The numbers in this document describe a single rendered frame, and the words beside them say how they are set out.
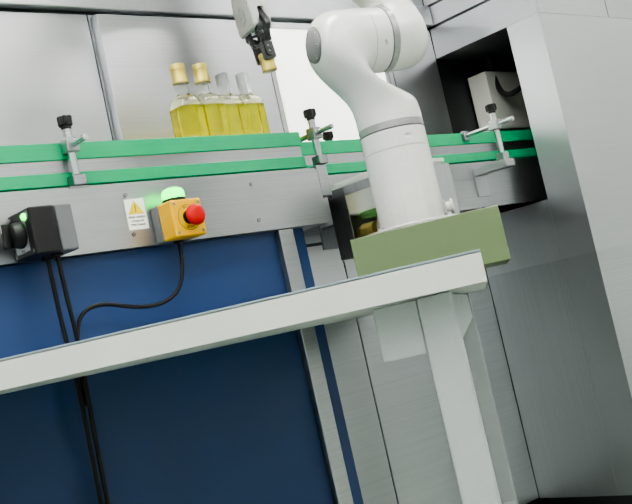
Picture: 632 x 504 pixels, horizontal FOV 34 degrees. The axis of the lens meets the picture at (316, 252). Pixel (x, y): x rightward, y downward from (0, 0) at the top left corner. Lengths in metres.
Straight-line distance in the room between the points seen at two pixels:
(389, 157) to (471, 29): 1.27
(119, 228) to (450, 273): 0.96
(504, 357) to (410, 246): 1.36
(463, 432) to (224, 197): 1.06
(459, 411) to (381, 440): 1.55
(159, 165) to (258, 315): 0.96
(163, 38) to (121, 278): 0.73
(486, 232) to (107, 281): 0.69
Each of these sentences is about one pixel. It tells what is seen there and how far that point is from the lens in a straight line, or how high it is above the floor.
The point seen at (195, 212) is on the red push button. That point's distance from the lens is 1.92.
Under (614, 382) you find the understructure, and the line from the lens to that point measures 2.91.
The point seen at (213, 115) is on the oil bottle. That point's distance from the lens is 2.30.
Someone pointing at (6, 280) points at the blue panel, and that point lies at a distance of 1.85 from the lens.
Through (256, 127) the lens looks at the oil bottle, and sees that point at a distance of 2.37.
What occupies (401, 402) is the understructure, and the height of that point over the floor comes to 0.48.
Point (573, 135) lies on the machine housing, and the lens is 2.91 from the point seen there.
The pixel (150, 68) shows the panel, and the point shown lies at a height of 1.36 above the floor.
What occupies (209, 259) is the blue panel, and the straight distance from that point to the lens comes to 2.07.
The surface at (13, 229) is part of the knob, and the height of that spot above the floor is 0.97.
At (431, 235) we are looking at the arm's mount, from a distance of 1.76.
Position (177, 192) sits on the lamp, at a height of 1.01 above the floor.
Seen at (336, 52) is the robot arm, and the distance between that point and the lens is 1.88.
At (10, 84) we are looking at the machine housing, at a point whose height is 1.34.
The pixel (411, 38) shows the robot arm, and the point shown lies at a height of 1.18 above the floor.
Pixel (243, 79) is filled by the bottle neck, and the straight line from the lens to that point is 2.42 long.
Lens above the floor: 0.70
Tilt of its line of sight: 4 degrees up
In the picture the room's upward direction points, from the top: 13 degrees counter-clockwise
